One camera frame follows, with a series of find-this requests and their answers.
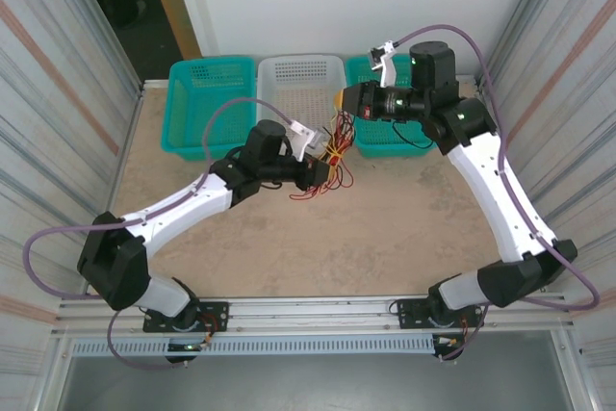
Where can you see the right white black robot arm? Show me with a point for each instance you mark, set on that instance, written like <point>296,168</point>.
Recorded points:
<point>495,189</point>

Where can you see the white plastic basket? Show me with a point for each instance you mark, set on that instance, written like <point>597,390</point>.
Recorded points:
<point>298,88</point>

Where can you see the aluminium rail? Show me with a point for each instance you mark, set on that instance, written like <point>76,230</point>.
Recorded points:
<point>313,315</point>

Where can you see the teal plastic basket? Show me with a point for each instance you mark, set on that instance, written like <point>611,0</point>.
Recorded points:
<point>380,139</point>
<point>192,108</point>

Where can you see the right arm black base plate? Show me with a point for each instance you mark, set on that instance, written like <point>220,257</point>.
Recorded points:
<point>409,315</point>

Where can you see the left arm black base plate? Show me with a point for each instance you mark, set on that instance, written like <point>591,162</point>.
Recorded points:
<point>216,317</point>

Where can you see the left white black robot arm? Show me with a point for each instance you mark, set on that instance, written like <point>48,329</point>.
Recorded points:
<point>192,199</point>

